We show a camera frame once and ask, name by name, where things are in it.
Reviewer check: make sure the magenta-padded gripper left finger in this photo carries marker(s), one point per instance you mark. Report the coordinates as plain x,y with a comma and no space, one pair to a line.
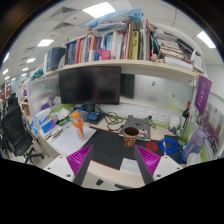
78,160

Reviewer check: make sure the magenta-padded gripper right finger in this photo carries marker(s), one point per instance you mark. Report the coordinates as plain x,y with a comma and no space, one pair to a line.
148,160

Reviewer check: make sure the orange-capped drink bottle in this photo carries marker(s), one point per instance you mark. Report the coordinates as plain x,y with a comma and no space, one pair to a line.
78,126

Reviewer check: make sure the lilac water bottle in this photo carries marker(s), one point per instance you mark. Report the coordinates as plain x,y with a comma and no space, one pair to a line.
193,143

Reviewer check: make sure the flat round red coaster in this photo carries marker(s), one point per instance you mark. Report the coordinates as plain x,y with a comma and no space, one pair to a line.
151,146

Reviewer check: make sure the small white paper note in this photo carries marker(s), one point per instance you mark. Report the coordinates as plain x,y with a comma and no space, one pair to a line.
130,166

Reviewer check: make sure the large white paper sheet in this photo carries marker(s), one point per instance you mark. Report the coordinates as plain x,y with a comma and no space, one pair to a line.
71,141

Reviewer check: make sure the floral patterned cup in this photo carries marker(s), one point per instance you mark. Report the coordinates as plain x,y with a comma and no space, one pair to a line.
130,138

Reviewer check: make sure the grey metal laptop stand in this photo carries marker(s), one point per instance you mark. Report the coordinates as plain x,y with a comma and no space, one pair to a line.
138,124

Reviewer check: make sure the white lidded jar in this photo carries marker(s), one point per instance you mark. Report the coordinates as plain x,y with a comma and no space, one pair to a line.
174,124

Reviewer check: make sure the white crumpled tissue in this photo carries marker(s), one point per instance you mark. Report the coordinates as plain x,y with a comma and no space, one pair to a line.
194,159

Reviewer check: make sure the small blue device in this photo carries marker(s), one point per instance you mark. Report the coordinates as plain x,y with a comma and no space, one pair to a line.
93,116

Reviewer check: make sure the blue tissue box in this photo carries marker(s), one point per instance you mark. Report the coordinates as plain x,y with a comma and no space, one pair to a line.
46,125

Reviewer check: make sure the white folded tissue stack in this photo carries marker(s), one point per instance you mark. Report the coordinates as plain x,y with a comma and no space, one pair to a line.
61,115

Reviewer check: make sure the dark wine bottle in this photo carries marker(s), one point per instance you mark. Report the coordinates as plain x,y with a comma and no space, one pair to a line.
186,115

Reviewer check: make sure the black office chair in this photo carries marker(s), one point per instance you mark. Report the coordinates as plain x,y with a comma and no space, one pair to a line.
15,131

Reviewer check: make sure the framed group photo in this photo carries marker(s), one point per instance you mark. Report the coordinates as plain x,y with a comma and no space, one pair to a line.
213,128

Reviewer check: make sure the black computer monitor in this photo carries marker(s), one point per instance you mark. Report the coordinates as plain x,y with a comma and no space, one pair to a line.
90,85

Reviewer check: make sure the purple hanging banner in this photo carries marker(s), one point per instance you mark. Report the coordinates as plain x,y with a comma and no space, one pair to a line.
202,95

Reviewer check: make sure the ceiling light panels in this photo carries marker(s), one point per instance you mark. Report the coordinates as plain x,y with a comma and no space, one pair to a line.
99,9

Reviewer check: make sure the white wall sockets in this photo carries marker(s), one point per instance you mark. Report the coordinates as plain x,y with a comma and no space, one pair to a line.
151,115

